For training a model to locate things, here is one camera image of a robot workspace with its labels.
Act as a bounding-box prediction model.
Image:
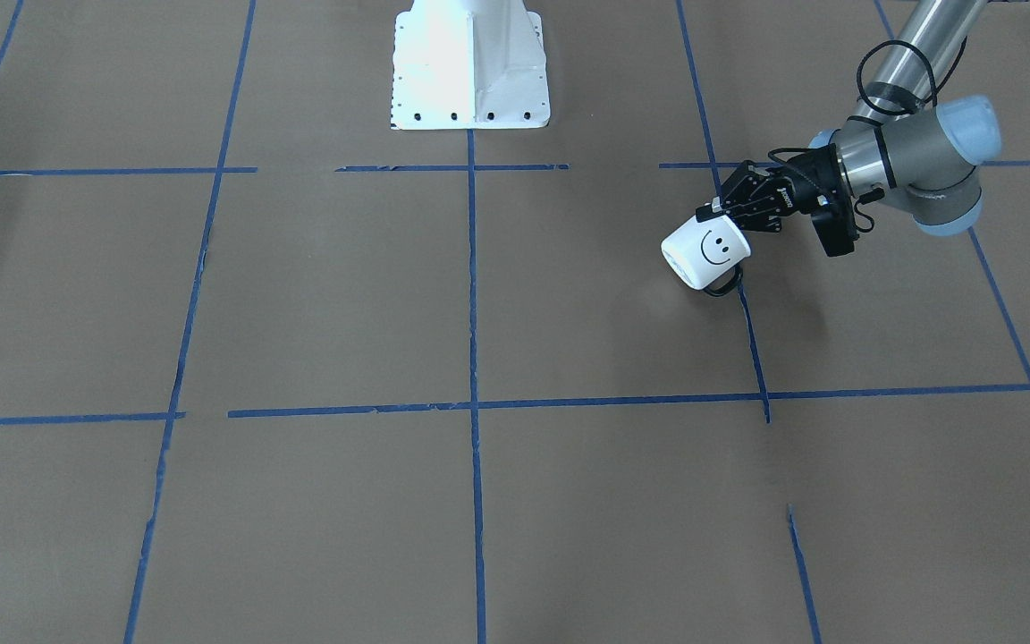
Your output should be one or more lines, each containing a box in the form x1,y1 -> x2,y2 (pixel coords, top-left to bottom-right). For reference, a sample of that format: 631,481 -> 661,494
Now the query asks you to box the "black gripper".
696,148 -> 845,233

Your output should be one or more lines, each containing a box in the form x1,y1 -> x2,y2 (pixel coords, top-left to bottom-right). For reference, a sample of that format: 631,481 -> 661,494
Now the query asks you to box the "white smiley mug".
661,215 -> 752,297

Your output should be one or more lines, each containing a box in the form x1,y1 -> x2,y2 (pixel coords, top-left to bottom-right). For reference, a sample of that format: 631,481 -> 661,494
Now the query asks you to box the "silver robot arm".
695,1 -> 1002,256

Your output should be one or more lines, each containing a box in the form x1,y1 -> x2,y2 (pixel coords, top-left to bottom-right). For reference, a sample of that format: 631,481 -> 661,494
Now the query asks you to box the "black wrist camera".
810,201 -> 859,258

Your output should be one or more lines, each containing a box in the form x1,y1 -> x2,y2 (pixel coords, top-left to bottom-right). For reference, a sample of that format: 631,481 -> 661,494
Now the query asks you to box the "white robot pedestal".
390,1 -> 552,131

